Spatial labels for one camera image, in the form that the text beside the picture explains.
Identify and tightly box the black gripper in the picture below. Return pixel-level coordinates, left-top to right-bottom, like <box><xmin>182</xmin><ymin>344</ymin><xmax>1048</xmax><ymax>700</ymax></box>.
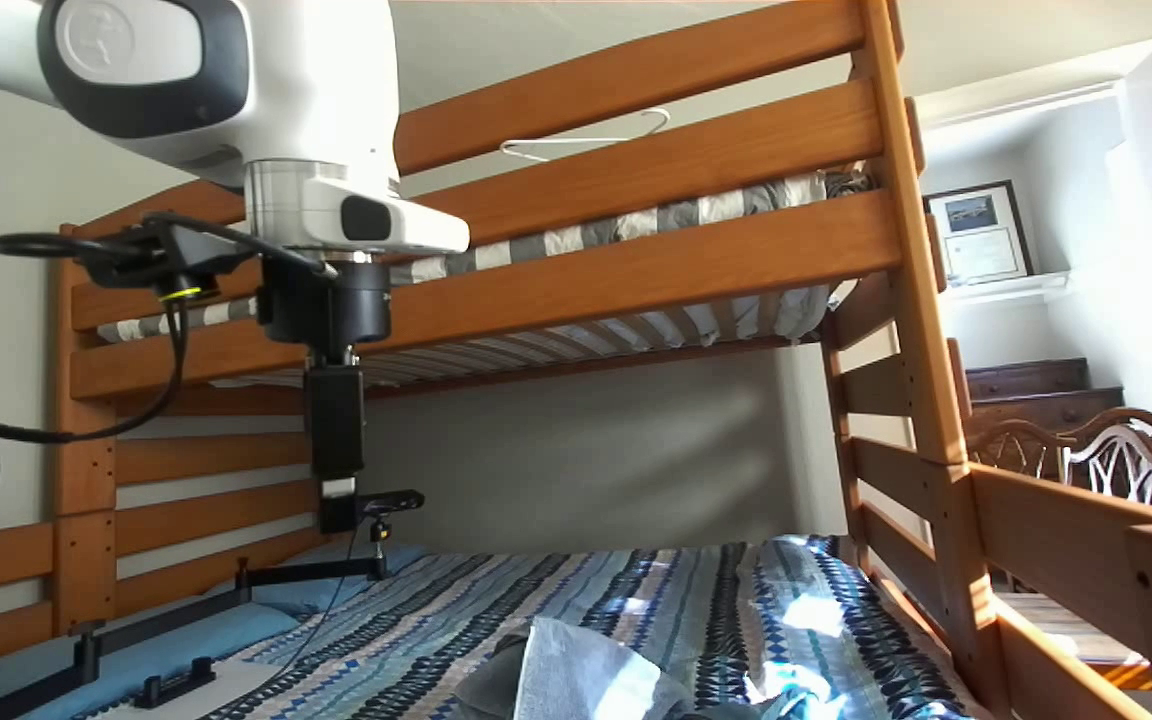
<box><xmin>256</xmin><ymin>259</ymin><xmax>390</xmax><ymax>532</ymax></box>

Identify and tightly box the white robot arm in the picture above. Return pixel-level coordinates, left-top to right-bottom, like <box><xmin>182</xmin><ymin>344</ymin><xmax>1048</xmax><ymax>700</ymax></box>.
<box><xmin>0</xmin><ymin>0</ymin><xmax>469</xmax><ymax>532</ymax></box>

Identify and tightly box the grey towel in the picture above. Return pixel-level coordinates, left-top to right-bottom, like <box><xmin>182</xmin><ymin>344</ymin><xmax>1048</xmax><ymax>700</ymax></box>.
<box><xmin>460</xmin><ymin>613</ymin><xmax>767</xmax><ymax>720</ymax></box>

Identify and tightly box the grey white striped mattress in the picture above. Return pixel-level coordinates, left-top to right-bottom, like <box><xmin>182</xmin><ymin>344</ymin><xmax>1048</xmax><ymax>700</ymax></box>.
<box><xmin>70</xmin><ymin>162</ymin><xmax>886</xmax><ymax>400</ymax></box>

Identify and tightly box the blue patterned bedspread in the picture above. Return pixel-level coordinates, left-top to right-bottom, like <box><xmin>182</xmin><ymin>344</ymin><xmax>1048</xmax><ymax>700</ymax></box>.
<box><xmin>202</xmin><ymin>535</ymin><xmax>972</xmax><ymax>720</ymax></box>

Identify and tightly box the wooden chair with white back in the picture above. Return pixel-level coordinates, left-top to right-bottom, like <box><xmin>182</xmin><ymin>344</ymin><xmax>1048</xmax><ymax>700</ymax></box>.
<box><xmin>967</xmin><ymin>409</ymin><xmax>1152</xmax><ymax>503</ymax></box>

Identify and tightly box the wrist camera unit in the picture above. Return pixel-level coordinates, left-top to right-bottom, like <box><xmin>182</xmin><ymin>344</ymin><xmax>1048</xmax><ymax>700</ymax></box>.
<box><xmin>0</xmin><ymin>216</ymin><xmax>256</xmax><ymax>298</ymax></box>

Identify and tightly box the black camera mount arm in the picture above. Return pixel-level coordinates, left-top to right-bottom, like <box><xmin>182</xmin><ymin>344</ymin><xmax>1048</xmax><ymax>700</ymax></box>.
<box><xmin>0</xmin><ymin>487</ymin><xmax>422</xmax><ymax>720</ymax></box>

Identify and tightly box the black cable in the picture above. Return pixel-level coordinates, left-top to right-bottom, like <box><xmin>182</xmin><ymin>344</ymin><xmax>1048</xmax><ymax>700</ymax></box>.
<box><xmin>0</xmin><ymin>228</ymin><xmax>206</xmax><ymax>552</ymax></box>

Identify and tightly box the framed picture on wall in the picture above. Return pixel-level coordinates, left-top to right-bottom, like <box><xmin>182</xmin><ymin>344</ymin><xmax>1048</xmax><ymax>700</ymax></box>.
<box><xmin>929</xmin><ymin>181</ymin><xmax>1028</xmax><ymax>286</ymax></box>

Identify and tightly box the wooden bunk bed frame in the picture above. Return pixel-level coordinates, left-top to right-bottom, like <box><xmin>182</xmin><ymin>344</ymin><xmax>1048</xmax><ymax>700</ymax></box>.
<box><xmin>0</xmin><ymin>0</ymin><xmax>1152</xmax><ymax>720</ymax></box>

